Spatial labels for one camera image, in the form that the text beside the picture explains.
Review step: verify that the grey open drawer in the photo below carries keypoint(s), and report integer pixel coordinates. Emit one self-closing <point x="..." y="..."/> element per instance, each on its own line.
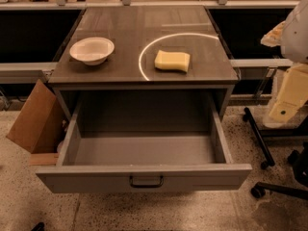
<point x="115" y="134"/>

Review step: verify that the white bowl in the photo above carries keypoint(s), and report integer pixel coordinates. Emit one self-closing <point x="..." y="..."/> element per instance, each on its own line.
<point x="92" y="51"/>

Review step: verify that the brown cardboard box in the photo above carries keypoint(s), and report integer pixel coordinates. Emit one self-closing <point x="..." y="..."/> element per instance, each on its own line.
<point x="39" y="126"/>

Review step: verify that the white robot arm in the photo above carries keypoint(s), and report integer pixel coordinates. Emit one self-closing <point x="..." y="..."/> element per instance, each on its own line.
<point x="291" y="36"/>

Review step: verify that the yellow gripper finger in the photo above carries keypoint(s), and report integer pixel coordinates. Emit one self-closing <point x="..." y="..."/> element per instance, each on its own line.
<point x="293" y="93"/>
<point x="273" y="37"/>

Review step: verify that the yellow sponge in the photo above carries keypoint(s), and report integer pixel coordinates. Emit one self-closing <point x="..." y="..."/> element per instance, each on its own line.
<point x="172" y="61"/>

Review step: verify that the black drawer handle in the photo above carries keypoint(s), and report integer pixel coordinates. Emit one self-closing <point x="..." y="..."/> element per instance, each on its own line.
<point x="146" y="182"/>

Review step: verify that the black stand leg with wheels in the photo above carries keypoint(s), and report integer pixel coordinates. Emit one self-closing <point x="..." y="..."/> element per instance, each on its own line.
<point x="248" y="117"/>

